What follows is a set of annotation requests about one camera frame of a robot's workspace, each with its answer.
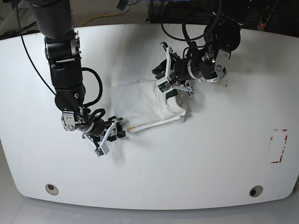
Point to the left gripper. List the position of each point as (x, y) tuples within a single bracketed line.
[(180, 69)]

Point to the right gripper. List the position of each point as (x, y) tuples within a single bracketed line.
[(96, 132)]

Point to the white printed T-shirt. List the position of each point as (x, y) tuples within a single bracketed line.
[(142, 105)]

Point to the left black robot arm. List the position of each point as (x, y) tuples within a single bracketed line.
[(205, 57)]

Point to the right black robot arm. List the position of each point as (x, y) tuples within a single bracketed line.
[(62, 45)]

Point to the red tape rectangle marker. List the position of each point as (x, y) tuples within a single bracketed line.
[(277, 145)]

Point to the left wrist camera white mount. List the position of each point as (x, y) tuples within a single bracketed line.
[(171, 80)]

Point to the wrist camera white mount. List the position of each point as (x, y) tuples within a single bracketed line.
[(102, 148), (171, 80)]

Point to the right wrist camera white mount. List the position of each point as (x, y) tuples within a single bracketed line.
[(102, 148)]

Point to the left table cable grommet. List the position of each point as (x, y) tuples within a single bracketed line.
[(51, 189)]

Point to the table cable grommet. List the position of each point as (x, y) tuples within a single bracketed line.
[(51, 189), (256, 191)]

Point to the right table cable grommet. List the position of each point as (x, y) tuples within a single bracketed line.
[(256, 191)]

